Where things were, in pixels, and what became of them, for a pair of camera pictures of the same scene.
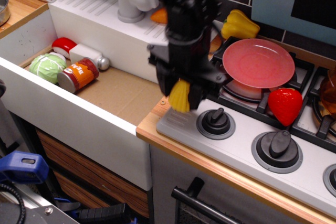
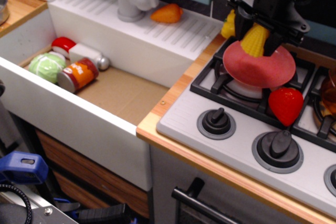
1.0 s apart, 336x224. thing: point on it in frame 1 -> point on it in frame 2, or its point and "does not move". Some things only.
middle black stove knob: (276, 152) does not move
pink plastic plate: (258, 63) does not move
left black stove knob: (216, 124) does not move
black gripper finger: (166, 78) -> (243, 21)
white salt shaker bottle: (77, 52) does not move
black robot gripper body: (188, 59) -> (273, 10)
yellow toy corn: (178, 98) -> (254, 40)
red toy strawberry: (285, 103) does not move
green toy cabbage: (47, 67) does not move
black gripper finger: (198, 92) -> (272, 43)
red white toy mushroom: (63, 45) does not move
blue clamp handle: (23, 168) does not move
